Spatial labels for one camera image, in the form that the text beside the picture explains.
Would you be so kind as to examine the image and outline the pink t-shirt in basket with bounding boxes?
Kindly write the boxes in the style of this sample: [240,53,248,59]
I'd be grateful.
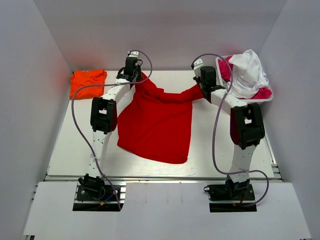
[219,59,271,99]

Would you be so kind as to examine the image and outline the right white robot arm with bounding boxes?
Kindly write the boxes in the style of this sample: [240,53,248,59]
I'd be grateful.
[191,63,265,200]

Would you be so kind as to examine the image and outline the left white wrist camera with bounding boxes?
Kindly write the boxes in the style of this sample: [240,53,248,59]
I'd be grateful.
[128,51,140,59]

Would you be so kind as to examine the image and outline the red t-shirt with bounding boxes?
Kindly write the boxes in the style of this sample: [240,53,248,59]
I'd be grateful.
[117,79,203,164]

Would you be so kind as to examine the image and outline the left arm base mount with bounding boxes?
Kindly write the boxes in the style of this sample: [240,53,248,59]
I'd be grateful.
[72,174,125,212]

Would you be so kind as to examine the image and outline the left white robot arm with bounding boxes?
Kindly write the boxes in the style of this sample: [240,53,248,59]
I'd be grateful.
[87,51,143,177]

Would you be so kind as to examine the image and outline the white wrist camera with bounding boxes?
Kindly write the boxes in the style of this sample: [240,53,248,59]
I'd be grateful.
[128,51,140,59]
[191,58,204,77]

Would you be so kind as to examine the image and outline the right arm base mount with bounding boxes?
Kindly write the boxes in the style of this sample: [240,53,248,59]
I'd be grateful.
[203,179,257,213]

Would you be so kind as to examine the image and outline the white t-shirt in basket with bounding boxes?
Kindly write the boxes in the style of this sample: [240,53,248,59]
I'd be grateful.
[228,49,269,99]

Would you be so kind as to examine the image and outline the folded orange t-shirt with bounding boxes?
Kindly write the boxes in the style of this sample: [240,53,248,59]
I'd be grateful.
[69,69,108,100]

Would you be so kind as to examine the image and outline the white plastic basket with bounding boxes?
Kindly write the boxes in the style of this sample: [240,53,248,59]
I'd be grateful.
[215,57,273,104]

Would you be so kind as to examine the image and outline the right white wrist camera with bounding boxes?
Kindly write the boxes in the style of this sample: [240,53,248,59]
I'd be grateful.
[191,58,204,77]

